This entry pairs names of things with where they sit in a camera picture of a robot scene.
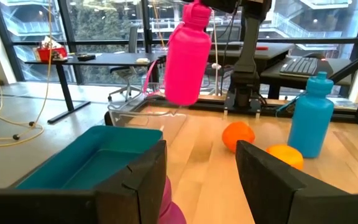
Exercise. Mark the grey office chair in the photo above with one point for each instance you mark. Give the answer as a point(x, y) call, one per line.
point(133, 37)

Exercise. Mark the dark office desk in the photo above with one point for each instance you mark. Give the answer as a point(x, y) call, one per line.
point(275, 51)

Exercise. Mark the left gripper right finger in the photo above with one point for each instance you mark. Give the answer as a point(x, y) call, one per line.
point(275, 199)

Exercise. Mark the clear plastic bin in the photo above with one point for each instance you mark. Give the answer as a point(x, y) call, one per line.
point(154, 121)

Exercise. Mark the black keyboard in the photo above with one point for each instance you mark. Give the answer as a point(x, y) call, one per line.
point(300, 66)

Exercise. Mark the red box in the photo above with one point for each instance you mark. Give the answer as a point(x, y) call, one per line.
point(47, 55)

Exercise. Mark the red-orange toy tomato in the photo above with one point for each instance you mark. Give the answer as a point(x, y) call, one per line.
point(238, 136)

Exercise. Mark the pink squeeze bottle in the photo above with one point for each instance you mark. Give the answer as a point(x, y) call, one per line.
point(186, 62)

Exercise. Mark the dark desk under laptop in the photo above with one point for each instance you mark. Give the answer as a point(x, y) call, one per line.
point(291, 81)

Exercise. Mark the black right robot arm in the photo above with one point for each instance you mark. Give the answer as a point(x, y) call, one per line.
point(247, 62)

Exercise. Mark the red pen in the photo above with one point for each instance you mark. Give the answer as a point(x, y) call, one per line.
point(262, 48)

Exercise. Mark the small black device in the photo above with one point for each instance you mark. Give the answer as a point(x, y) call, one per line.
point(86, 57)

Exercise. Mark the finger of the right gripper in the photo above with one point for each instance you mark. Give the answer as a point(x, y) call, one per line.
point(221, 5)

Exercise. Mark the teal plastic bin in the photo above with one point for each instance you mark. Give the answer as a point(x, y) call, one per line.
point(89, 168)

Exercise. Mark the squat orange toy pepper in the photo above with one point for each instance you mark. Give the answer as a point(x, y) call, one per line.
point(286, 155)

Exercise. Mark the blue squeeze bottle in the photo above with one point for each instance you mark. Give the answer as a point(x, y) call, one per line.
point(311, 124)

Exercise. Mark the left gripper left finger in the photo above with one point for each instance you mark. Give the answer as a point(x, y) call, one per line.
point(129, 199)

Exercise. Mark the black office desk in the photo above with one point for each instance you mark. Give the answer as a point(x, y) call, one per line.
point(110, 58)

